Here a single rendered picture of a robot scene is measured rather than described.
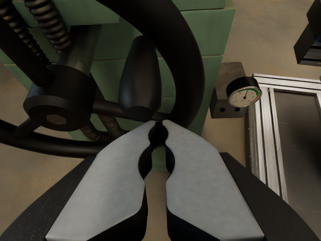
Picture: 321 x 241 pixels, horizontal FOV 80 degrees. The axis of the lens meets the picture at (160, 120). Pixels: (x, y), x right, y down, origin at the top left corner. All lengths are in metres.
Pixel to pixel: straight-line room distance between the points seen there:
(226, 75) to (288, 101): 0.63
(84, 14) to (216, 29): 0.21
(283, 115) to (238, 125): 0.26
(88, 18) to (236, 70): 0.37
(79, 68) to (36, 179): 1.01
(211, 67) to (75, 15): 0.27
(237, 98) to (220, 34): 0.13
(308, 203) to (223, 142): 0.44
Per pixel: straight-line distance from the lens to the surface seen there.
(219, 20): 0.36
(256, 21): 1.98
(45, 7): 0.24
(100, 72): 0.44
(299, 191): 0.90
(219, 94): 0.46
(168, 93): 0.47
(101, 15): 0.24
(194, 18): 0.35
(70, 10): 0.25
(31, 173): 1.24
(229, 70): 0.52
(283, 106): 1.07
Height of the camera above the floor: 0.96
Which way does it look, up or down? 58 degrees down
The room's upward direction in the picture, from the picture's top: 5 degrees counter-clockwise
